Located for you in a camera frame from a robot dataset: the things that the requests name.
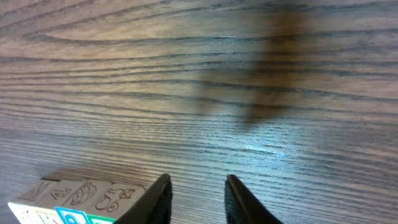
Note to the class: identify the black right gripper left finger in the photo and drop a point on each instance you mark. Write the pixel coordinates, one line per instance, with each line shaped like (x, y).
(154, 207)

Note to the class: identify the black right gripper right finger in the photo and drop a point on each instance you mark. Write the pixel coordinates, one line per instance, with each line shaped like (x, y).
(242, 207)

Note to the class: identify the green N block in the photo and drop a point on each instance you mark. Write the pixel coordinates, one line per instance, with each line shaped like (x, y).
(114, 203)

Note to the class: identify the blue P block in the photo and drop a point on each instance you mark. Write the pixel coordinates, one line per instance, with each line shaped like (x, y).
(77, 207)

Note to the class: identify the plain white wooden block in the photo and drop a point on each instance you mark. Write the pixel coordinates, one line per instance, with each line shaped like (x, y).
(23, 205)

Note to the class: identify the yellow K block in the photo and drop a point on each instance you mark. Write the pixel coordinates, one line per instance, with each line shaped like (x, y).
(55, 197)

